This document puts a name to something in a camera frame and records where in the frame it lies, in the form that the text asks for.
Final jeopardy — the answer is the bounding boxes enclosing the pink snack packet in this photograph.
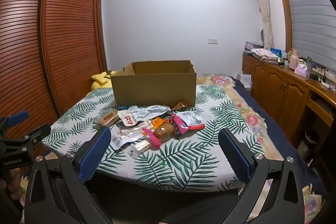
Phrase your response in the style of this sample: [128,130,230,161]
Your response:
[171,112,205,136]

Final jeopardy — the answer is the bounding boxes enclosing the brown bun packet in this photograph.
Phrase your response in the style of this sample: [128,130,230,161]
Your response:
[154,122,176,140]

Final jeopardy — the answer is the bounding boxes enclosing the green-cap bottle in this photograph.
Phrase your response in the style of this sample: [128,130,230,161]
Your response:
[306,56,313,80]

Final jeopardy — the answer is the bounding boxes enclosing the wooden cabinet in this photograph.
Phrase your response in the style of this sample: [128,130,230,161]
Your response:
[241,53,336,146]

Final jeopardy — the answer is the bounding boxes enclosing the pink tissue box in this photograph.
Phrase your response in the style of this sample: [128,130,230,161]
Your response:
[294,64,308,80]

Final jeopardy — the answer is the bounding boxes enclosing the grey window blind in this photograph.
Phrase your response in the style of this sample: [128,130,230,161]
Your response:
[277,0,336,83]

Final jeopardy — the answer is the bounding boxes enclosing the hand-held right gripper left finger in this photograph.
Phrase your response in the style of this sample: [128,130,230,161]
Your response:
[25,126,112,224]

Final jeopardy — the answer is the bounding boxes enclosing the clear roll snack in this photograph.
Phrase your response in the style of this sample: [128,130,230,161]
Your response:
[129,128,161,156]

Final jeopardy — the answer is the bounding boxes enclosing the brown snack bar packet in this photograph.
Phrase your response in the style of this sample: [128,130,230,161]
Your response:
[96,110,120,127]

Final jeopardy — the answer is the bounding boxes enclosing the brown cardboard box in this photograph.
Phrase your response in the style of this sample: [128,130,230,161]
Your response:
[110,60,197,107]

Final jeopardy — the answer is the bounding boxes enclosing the floral folded cloth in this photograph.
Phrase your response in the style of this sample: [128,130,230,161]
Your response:
[251,48,279,63]

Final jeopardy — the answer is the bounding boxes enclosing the yellow plush toy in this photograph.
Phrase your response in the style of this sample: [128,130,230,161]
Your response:
[91,70,117,89]

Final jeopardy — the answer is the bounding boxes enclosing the white red-label snack packet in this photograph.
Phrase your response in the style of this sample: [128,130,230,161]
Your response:
[117,109,147,126]

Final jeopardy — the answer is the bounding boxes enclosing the grey trash can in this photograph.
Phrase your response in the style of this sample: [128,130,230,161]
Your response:
[298,130,319,159]

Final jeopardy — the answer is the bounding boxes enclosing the silver white snack packet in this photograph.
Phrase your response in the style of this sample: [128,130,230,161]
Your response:
[110,126,150,149]

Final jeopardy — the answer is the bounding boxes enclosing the dark blue blanket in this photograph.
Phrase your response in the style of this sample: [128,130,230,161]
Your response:
[228,77,326,197]

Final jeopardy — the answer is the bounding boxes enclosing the person's left hand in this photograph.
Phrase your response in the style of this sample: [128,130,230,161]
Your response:
[0,168,25,201]

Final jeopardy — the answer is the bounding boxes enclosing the cream curtain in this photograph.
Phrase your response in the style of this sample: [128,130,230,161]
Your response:
[248,0,275,50]

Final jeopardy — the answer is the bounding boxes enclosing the clear blue-print snack packet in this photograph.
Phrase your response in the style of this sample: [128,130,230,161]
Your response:
[129,105,172,119]

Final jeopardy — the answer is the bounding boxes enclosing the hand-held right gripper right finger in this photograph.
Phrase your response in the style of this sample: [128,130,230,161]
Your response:
[218,127,306,224]

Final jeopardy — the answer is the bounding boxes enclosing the purple folded cloth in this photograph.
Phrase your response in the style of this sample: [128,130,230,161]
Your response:
[245,41,264,52]

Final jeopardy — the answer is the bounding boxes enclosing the white paper bag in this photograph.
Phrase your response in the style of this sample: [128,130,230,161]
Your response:
[240,74,252,89]

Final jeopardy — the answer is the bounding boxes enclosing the brown louvered wardrobe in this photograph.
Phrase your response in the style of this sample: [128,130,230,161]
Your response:
[0,0,108,136]

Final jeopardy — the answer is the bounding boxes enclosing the green leaf print cloth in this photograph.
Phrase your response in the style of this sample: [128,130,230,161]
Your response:
[42,84,264,193]

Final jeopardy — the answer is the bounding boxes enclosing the small brown snack packet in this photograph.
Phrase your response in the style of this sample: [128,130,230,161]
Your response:
[171,101,187,111]

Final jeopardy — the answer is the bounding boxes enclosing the pink thermos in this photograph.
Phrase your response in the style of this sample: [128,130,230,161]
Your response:
[288,49,298,69]

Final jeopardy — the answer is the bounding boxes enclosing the floral bedsheet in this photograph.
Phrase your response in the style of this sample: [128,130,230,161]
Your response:
[197,76,326,224]

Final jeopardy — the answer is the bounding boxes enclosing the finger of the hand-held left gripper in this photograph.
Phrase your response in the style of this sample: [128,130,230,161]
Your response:
[0,111,29,135]
[0,124,51,148]

